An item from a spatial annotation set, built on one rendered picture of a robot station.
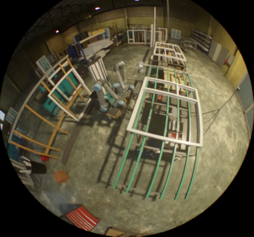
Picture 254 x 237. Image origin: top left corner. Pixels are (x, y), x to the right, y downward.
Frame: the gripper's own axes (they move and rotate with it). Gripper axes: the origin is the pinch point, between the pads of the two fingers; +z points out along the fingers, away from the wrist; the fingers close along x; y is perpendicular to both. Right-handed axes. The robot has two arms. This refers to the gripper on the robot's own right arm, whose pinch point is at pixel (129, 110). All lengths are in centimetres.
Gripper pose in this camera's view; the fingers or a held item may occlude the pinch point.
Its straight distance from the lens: 187.0
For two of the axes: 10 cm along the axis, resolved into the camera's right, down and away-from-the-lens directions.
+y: -7.9, -0.3, 6.1
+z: 5.2, 4.8, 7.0
